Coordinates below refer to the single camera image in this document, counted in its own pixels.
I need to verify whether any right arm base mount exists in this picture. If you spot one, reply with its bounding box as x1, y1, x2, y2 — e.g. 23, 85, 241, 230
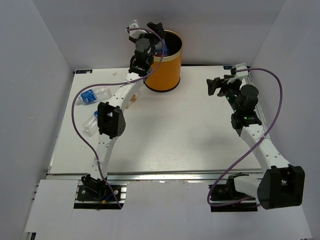
210, 184, 258, 213

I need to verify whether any blue corner sticker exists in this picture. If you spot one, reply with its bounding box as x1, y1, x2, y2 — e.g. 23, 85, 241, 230
75, 69, 93, 74
223, 65, 233, 70

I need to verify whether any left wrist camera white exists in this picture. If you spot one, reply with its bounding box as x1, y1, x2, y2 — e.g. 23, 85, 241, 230
126, 19, 147, 41

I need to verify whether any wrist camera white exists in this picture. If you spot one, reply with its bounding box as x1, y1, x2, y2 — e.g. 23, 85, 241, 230
126, 19, 147, 41
227, 63, 249, 84

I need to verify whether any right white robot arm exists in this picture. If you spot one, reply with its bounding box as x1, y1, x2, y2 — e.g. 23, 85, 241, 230
206, 75, 305, 210

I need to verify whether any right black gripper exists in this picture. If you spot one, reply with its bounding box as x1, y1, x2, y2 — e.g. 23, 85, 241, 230
206, 75, 242, 113

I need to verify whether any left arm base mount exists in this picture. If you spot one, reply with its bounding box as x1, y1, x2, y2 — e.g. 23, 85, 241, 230
73, 174, 125, 211

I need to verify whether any blue cap pepsi bottle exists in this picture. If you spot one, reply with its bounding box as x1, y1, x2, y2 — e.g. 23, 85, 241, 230
155, 42, 169, 57

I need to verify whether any orange cylindrical bin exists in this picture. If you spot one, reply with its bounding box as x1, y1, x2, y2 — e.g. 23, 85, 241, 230
145, 30, 183, 93

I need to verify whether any aluminium table frame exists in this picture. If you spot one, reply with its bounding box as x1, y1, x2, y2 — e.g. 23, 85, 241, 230
34, 66, 286, 208

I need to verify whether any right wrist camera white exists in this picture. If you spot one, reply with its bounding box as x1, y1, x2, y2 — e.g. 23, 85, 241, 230
227, 63, 249, 84

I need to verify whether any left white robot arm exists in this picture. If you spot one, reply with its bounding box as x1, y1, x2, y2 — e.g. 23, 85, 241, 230
81, 22, 166, 200

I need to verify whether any large blue label bottle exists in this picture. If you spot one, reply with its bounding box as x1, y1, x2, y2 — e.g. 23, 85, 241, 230
82, 111, 98, 136

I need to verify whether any blue corner sticker left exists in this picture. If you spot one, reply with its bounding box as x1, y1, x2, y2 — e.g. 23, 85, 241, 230
75, 69, 93, 74

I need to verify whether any blue corner sticker right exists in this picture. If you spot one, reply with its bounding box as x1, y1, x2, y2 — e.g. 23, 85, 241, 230
223, 65, 233, 70

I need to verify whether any yellow cap small bottle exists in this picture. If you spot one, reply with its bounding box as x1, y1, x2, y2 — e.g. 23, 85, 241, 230
126, 90, 142, 109

